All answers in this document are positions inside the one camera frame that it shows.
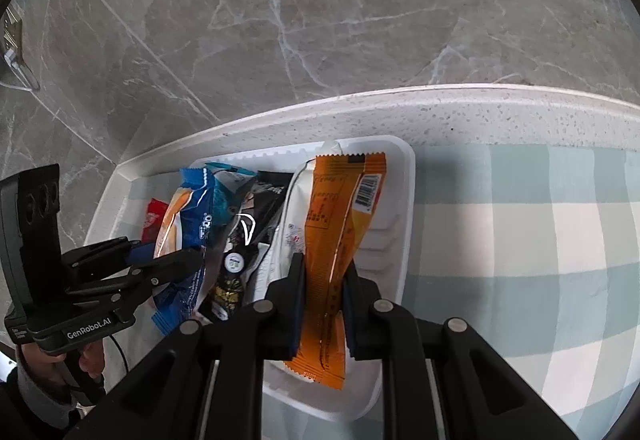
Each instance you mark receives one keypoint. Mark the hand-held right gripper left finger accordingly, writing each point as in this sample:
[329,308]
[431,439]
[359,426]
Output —
[298,300]

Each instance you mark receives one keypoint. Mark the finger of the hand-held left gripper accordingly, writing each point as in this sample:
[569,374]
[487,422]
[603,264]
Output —
[95,252]
[170,265]

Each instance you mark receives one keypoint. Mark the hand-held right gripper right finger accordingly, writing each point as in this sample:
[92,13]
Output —
[348,305]

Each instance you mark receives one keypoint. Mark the small red white snack packet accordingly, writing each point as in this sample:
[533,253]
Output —
[152,220]

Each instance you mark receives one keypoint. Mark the dark blue orange snack packet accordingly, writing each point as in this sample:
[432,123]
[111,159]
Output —
[190,215]

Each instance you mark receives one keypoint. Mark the white pouch packet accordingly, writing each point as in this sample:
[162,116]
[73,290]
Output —
[292,230]

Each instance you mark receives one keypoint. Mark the black snack packet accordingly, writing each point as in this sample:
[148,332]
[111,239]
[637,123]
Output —
[260,200]

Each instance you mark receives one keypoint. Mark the white plastic tray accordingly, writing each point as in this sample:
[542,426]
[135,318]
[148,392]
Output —
[395,200]

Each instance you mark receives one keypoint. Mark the person's left forearm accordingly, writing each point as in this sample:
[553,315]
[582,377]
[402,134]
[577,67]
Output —
[42,405]

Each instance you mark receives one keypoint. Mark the person's left hand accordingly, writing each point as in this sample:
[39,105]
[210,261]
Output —
[92,360]

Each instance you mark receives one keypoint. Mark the green white checked tablecloth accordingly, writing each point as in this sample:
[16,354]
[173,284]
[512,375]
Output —
[500,245]

